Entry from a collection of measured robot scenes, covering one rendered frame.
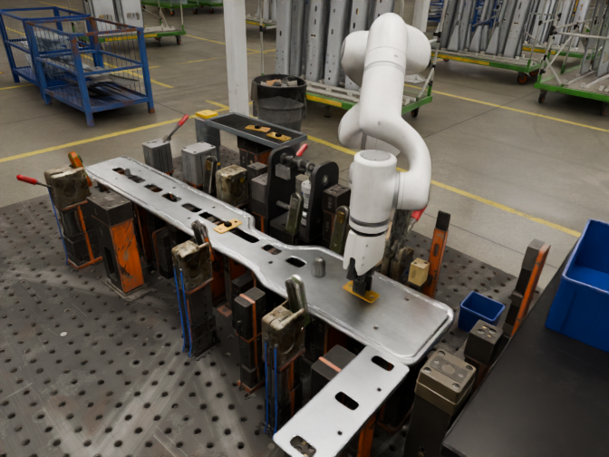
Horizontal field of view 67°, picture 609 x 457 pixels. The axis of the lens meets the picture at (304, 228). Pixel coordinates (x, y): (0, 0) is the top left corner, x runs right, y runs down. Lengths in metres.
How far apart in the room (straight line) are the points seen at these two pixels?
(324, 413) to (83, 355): 0.82
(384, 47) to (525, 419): 0.76
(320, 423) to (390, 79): 0.68
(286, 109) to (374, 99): 3.17
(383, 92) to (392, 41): 0.12
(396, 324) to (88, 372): 0.84
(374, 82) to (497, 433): 0.69
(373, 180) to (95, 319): 1.03
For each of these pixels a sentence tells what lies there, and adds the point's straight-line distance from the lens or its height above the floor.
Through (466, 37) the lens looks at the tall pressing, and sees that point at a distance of 9.09.
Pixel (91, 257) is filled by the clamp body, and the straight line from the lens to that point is 1.84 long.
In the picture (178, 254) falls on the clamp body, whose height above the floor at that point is 1.04.
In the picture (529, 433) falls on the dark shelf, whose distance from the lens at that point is 0.90.
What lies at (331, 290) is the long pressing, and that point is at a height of 1.00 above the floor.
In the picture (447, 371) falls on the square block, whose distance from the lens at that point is 0.89.
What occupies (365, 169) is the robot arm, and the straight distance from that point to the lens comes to 0.91.
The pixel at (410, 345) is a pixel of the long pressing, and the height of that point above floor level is 1.00.
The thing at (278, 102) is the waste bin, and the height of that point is 0.59.
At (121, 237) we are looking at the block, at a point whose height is 0.92.
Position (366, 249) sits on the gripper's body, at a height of 1.15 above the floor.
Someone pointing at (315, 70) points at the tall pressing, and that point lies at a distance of 6.06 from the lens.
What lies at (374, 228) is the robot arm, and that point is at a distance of 0.96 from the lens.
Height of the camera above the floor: 1.69
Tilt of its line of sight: 31 degrees down
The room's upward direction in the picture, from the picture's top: 2 degrees clockwise
